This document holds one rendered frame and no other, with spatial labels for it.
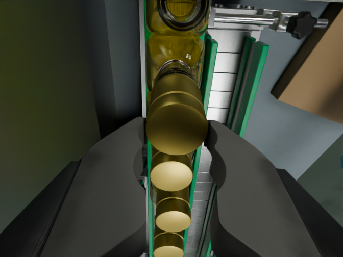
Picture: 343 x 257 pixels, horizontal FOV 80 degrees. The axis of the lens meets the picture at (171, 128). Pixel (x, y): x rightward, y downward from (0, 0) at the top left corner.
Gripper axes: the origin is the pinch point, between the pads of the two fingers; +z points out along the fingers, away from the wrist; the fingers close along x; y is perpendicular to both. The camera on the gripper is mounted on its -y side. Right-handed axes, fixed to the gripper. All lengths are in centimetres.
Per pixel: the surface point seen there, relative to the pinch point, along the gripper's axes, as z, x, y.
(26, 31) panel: 7.6, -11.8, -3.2
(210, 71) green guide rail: 20.9, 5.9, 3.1
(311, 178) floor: 117, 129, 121
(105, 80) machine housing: 36.1, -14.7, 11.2
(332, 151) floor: 117, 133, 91
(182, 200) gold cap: 2.6, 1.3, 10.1
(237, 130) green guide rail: 22.0, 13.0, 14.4
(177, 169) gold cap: 1.2, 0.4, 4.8
